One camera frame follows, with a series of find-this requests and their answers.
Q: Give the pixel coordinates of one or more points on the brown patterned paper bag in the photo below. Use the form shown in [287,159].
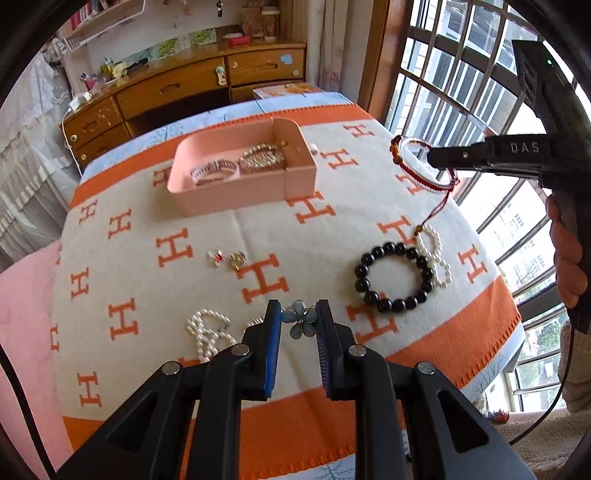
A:
[256,21]

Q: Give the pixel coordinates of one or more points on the pale floral curtain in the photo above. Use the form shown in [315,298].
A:
[334,41]

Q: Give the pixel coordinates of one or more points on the small red white brooch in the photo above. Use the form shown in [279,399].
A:
[215,257]

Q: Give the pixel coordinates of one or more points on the blue sticker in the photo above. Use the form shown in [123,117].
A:
[286,59]

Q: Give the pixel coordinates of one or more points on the white drawer lock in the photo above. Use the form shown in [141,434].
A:
[220,76]

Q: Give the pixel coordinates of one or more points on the orange patterned cream blanket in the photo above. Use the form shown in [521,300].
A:
[323,251]

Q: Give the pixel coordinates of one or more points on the blue flower brooch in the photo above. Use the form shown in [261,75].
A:
[300,318]

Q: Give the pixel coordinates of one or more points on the row of books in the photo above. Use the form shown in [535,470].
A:
[92,11]

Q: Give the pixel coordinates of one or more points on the black flashlight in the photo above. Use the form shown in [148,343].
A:
[136,65]

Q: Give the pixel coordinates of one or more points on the person's right hand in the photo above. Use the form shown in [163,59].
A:
[570,263]

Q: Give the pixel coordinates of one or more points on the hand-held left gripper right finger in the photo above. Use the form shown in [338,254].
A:
[322,341]

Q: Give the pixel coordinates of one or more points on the white charger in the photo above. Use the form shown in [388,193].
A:
[82,99]

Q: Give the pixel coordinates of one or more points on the pen holder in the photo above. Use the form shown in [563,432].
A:
[90,82]

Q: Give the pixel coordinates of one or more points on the green picture cards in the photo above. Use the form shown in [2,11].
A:
[184,42]

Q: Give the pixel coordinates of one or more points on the red box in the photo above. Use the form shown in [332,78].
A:
[240,41]

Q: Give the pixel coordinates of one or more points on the wooden window frame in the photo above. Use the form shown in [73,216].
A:
[381,55]

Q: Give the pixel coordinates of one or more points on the pink jewelry tray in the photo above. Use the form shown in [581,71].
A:
[231,196]

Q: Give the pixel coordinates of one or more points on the gold round brooch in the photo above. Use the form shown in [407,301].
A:
[238,260]

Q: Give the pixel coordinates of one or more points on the cream knitted cloth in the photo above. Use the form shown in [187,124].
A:
[531,436]

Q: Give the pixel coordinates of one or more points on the wooden desk with drawers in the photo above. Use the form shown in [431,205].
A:
[194,83]

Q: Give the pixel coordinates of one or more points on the black window grille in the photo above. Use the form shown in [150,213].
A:
[466,78]

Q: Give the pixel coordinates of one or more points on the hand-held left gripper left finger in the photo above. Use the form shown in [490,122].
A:
[275,341]

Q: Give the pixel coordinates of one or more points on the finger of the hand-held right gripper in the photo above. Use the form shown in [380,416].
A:
[455,157]

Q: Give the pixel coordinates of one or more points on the hanging keys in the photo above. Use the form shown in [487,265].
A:
[219,7]

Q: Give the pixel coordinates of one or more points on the lace-covered furniture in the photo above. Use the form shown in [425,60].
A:
[27,138]

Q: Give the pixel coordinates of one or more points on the orange magazine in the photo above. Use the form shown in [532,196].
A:
[295,88]

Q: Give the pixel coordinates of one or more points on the pink blanket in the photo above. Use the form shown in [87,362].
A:
[27,323]

